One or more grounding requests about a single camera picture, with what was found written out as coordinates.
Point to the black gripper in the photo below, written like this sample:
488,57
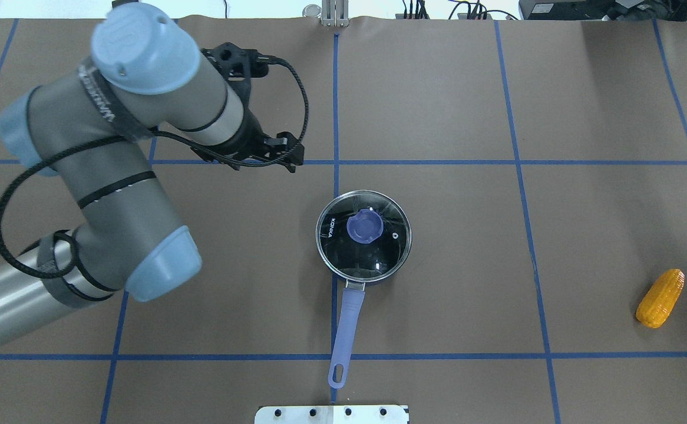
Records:
253,134

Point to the glass lid with blue knob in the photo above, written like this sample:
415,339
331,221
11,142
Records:
363,236

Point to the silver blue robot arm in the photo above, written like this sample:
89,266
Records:
145,77

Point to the yellow plastic corn cob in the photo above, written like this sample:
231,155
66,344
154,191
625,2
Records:
658,303

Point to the dark blue saucepan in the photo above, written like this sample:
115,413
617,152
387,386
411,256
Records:
353,296

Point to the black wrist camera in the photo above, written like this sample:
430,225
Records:
235,63

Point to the aluminium frame post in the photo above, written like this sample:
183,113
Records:
334,13

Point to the white pedestal column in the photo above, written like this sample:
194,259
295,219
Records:
333,414

